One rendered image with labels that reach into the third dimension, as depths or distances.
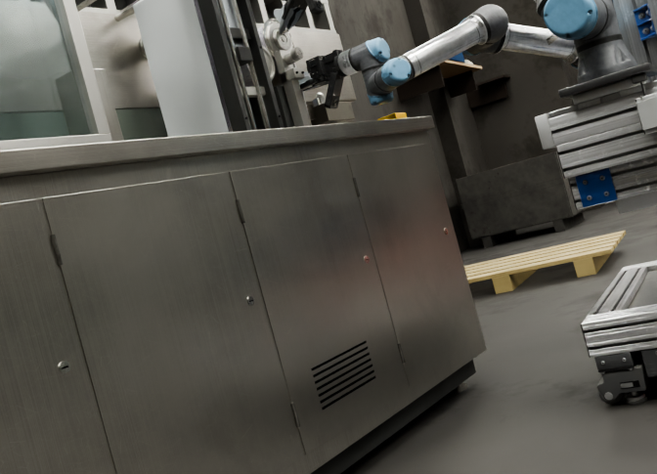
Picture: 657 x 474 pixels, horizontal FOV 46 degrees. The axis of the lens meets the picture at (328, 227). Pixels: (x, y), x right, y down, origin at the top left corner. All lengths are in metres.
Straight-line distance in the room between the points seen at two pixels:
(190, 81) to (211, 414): 1.06
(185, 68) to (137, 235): 0.87
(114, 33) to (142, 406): 1.35
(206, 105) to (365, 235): 0.59
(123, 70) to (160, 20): 0.21
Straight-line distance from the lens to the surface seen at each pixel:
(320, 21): 3.50
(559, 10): 2.02
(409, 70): 2.25
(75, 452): 1.42
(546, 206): 7.81
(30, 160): 1.42
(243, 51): 2.17
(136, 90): 2.49
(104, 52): 2.47
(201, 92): 2.28
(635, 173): 2.16
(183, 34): 2.33
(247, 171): 1.82
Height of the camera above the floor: 0.64
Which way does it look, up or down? level
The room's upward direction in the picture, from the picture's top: 15 degrees counter-clockwise
